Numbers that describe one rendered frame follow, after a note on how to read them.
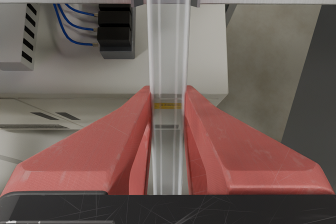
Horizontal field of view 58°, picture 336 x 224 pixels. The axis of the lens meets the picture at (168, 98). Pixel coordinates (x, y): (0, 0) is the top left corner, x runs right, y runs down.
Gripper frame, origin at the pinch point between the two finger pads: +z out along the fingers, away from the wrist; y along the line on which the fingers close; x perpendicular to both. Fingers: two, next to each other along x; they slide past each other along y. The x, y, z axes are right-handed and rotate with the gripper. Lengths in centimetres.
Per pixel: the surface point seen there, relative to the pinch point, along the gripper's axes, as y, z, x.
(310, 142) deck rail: -7.9, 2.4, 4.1
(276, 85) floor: -40, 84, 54
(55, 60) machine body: 18.0, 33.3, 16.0
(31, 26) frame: 21.3, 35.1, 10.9
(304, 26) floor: -53, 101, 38
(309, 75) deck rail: -7.9, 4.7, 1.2
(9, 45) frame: 23.2, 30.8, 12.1
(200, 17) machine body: -5.4, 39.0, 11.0
